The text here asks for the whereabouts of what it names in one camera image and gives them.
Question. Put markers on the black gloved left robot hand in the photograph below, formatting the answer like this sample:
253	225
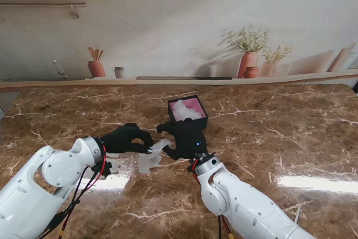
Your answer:
126	138

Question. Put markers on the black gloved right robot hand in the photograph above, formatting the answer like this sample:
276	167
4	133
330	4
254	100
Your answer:
187	141

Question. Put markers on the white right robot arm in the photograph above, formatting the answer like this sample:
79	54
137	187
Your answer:
237	202

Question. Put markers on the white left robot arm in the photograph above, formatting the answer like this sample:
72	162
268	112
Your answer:
36	191

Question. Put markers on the black box with pink inside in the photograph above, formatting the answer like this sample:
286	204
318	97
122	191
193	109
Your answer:
202	122

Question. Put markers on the printed kitchen scene backdrop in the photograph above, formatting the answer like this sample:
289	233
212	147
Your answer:
179	26

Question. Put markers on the white zip tie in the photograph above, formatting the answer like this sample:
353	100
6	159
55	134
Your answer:
297	213

